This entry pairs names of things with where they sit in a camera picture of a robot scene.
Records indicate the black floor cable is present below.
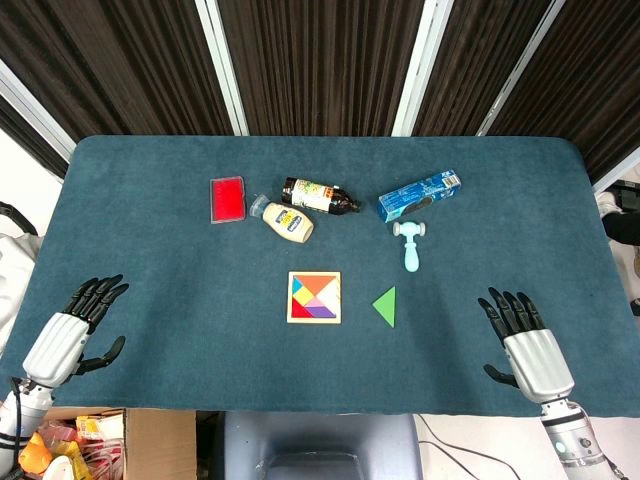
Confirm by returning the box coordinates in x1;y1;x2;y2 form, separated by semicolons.
417;417;566;480

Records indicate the orange triangle tangram piece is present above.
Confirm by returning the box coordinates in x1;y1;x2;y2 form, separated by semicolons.
293;274;335;298

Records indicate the brown cardboard box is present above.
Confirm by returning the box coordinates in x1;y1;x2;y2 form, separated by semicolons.
47;407;197;480

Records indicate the red yellow snack packet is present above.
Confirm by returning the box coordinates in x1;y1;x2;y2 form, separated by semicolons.
74;409;126;446

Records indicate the grey blue chair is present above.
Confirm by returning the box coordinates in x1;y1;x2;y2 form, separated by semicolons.
223;410;424;480

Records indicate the dark folding screen panel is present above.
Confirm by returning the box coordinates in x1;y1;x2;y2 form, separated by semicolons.
479;0;640;196
0;59;76;179
197;0;451;137
394;0;566;137
0;0;249;144

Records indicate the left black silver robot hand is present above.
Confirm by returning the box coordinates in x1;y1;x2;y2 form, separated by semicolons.
22;273;130;390

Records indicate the green triangle piece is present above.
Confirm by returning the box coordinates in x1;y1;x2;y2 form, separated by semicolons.
371;285;397;330

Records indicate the cream mayonnaise squeeze bottle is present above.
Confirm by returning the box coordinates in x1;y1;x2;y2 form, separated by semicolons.
248;193;316;245

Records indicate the white plastic object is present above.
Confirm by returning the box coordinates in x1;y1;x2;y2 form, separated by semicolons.
47;457;76;480

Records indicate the red ink pad case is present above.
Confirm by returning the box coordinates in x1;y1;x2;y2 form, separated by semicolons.
208;174;249;224

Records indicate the light blue toy hammer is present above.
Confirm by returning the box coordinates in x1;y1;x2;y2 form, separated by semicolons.
392;220;429;274

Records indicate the black curved bar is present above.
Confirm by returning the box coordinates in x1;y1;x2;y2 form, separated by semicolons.
0;202;39;236

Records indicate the dark brown sauce bottle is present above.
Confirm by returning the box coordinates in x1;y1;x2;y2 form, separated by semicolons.
280;176;362;217

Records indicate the colourful tangram puzzle tray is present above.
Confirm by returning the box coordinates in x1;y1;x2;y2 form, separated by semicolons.
286;270;344;325

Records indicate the orange plastic toy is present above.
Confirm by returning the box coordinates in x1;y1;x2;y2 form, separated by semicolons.
18;432;54;474

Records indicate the blue cookie box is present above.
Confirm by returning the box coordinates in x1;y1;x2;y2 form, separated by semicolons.
377;168;462;224

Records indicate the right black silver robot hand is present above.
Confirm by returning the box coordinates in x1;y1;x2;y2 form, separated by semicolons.
477;286;575;405

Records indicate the teal table cloth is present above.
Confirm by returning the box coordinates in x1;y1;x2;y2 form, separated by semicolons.
0;134;634;419

